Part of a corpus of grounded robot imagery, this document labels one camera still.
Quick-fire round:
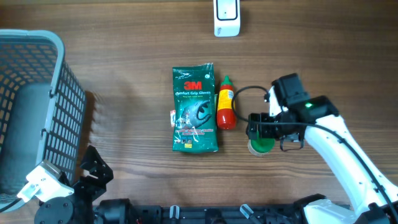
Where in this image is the green lid white jar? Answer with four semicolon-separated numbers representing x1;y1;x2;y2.
248;139;275;157

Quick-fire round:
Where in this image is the red sauce bottle green cap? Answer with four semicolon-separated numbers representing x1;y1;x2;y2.
216;76;236;129

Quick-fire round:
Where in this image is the large green snack bag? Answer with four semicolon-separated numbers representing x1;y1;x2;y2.
172;63;218;153

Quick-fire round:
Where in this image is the pink candy packet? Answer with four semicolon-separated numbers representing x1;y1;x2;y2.
170;110;176;127

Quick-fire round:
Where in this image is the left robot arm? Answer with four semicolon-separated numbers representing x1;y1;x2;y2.
34;146;114;224

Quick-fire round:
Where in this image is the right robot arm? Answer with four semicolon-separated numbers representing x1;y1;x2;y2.
246;73;397;223

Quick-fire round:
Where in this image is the white barcode scanner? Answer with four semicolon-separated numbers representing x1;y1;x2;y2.
213;0;241;37

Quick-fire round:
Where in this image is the grey mesh shopping basket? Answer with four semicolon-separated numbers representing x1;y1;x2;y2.
1;29;86;212

